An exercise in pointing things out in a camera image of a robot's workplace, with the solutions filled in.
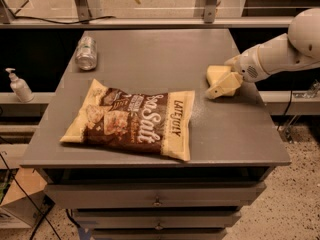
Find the cardboard box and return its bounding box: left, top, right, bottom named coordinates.
left=0, top=168, right=47, bottom=229

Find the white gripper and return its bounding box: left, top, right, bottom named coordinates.
left=204, top=44, right=270, bottom=100

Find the black cable on ledge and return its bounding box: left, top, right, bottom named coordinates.
left=13, top=14, right=116, bottom=26

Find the top grey drawer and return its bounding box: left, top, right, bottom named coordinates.
left=45, top=182, right=266, bottom=209

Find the middle grey drawer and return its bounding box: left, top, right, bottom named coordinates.
left=73, top=210, right=241, bottom=230

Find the white pump dispenser bottle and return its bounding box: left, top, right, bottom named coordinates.
left=5, top=68, right=34, bottom=103

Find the yellow sponge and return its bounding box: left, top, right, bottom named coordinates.
left=205, top=64, right=242, bottom=97

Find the bottom grey drawer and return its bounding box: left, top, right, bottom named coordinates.
left=92, top=229, right=227, bottom=240

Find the grey drawer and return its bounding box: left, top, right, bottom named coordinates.
left=45, top=182, right=266, bottom=209
left=92, top=229, right=227, bottom=240
left=73, top=210, right=241, bottom=230

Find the black floor cable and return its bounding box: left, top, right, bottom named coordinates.
left=0, top=150, right=63, bottom=240

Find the grey drawer cabinet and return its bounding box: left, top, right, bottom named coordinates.
left=23, top=29, right=290, bottom=240

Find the silver green 7up can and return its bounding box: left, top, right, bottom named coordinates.
left=75, top=36, right=97, bottom=70

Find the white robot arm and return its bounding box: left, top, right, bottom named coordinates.
left=205, top=8, right=320, bottom=99

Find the right metal bracket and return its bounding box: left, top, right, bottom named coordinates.
left=203, top=0, right=218, bottom=23

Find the brown sea salt chips bag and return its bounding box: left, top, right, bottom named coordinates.
left=61, top=80, right=195, bottom=161

